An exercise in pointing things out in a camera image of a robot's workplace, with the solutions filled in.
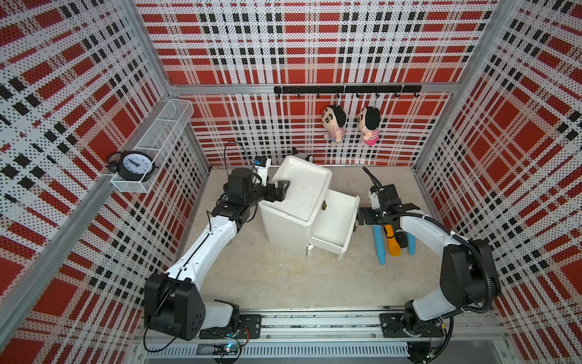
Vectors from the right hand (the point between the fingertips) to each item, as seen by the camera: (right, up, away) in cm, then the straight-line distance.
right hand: (370, 215), depth 92 cm
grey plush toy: (-25, +24, +4) cm, 35 cm away
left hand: (-36, +14, -11) cm, 40 cm away
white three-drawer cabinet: (-32, 0, -19) cm, 37 cm away
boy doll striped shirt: (-15, +39, -1) cm, 42 cm away
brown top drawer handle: (-20, +5, -11) cm, 23 cm away
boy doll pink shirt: (0, +40, +1) cm, 40 cm away
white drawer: (-15, -3, -1) cm, 15 cm away
